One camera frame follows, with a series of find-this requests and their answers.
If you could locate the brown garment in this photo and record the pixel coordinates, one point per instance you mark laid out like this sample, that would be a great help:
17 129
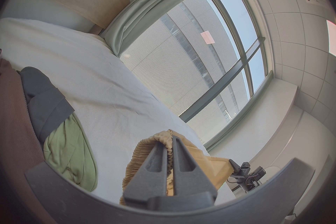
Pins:
15 118

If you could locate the ceiling light panel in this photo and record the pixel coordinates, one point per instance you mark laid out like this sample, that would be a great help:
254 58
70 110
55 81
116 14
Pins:
332 36

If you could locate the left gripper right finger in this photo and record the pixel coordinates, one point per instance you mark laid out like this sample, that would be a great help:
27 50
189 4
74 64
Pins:
189 181

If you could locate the grey-green curtain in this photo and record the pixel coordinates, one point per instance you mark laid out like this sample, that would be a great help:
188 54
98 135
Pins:
147 13

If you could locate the black garment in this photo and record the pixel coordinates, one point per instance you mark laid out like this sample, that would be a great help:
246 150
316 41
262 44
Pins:
42 102

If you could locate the window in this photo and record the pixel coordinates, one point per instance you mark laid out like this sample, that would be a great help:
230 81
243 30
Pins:
183 60

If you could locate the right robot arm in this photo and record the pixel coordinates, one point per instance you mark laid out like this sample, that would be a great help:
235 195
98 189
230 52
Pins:
258 171

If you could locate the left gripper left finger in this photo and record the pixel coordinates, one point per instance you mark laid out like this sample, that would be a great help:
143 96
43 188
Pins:
152 183

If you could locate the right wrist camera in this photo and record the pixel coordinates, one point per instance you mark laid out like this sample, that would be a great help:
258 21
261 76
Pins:
245 167

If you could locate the bed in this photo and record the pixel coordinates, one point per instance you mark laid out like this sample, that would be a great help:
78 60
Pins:
91 73

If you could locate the green garment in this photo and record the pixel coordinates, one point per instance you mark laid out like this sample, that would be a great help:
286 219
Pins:
70 152

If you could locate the tan shorts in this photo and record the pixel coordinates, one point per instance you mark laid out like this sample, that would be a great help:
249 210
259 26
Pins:
204 162

